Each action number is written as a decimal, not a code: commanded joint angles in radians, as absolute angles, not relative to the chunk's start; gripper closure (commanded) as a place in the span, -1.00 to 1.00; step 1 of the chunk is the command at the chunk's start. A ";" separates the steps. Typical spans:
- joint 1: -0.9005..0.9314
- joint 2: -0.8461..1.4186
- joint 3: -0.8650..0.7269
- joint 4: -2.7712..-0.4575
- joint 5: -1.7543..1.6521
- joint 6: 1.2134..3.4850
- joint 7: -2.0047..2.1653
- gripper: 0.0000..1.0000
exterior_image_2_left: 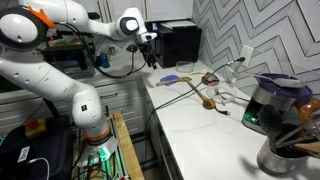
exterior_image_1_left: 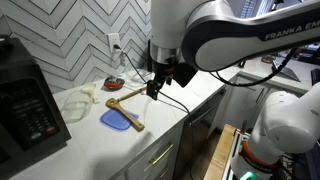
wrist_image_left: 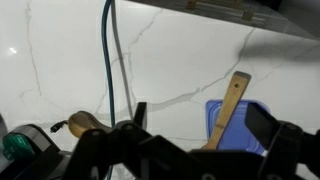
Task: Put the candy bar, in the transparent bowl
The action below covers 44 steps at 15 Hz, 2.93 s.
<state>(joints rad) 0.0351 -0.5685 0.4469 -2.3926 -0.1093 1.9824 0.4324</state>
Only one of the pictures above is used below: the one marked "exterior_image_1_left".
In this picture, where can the small red bowl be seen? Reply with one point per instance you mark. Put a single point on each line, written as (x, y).
(114, 83)

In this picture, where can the wooden spatula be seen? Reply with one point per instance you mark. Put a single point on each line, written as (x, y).
(125, 115)

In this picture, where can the aluminium cart frame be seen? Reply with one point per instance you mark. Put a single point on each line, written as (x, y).
(234, 145)

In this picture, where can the black microwave oven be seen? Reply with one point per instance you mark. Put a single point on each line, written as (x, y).
(26, 110)

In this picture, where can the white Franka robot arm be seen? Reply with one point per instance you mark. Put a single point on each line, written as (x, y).
(233, 33)

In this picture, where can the transparent plastic bowl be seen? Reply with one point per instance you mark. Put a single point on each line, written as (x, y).
(77, 106)

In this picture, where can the black coffee machine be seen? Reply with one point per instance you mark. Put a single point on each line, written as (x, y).
(150, 56)

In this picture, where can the blue plastic lid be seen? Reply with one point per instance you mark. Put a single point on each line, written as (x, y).
(115, 121)

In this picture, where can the wooden cart board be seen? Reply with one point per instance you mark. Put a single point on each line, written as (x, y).
(220, 156)

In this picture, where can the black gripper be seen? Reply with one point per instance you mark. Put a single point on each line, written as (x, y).
(164, 71)

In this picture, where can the grey laptop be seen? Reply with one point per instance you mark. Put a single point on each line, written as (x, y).
(288, 71)

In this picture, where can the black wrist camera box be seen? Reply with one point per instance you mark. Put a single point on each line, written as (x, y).
(185, 74)

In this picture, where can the clear glass dish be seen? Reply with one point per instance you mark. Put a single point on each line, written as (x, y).
(138, 77)

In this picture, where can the white wall outlet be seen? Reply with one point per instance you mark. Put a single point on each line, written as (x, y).
(113, 39)

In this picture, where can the long wooden spoon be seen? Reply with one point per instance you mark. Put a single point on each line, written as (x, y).
(131, 94)

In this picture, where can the white plastic scoop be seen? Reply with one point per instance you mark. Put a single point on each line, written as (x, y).
(90, 90)

